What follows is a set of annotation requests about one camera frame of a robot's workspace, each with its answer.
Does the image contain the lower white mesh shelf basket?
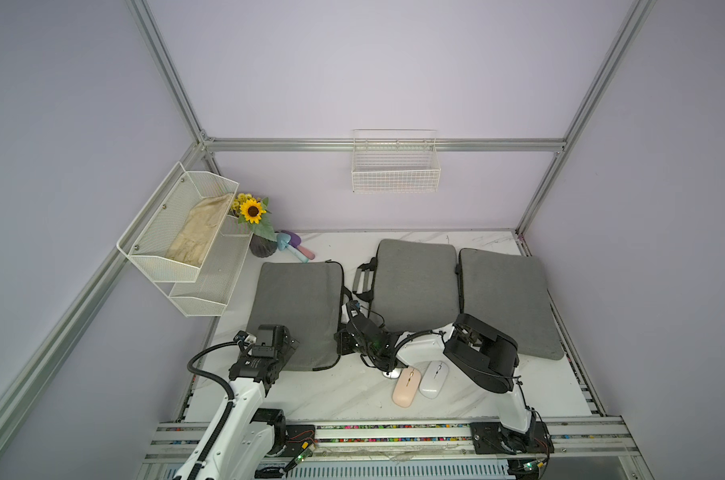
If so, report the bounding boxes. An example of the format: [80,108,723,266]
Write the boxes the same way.
[168,216,252,317]

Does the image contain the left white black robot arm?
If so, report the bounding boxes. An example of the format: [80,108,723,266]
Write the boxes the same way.
[174,324,298,479]

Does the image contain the pastel toy mushrooms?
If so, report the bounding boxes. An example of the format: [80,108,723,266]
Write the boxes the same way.
[276,230,316,263]

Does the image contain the grey laptop bag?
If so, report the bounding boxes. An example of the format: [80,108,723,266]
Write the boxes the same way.
[246,261,350,372]
[352,239,459,331]
[457,248,564,361]

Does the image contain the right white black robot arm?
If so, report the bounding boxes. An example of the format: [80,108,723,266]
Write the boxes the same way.
[336,300,536,451]

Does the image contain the pink computer mouse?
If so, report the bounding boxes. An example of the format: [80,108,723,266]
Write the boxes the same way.
[392,367,422,408]

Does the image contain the upper white mesh shelf basket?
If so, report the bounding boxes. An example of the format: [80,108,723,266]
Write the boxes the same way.
[116,163,240,283]

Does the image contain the white mesh shelf basket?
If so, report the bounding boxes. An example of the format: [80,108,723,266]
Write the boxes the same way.
[168,216,252,317]
[116,163,240,283]

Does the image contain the artificial sunflower bouquet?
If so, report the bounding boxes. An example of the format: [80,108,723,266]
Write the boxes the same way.
[230,193,278,242]

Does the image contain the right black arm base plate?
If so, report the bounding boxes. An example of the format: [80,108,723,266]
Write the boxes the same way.
[469,420,554,455]

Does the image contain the silver grey computer mouse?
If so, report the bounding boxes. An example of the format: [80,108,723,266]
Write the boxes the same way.
[382,368,401,379]

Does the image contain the white computer mouse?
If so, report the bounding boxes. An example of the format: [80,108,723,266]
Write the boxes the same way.
[419,361,449,399]

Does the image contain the white wire wall basket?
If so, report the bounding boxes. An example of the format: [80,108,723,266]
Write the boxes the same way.
[352,129,441,194]

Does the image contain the beige cloth in basket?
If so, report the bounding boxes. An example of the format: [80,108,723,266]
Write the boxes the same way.
[166,193,234,268]

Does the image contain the aluminium frame rails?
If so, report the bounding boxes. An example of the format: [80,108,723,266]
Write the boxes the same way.
[0,1,655,458]

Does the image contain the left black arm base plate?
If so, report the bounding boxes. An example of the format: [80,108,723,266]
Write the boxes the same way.
[266,424,316,458]

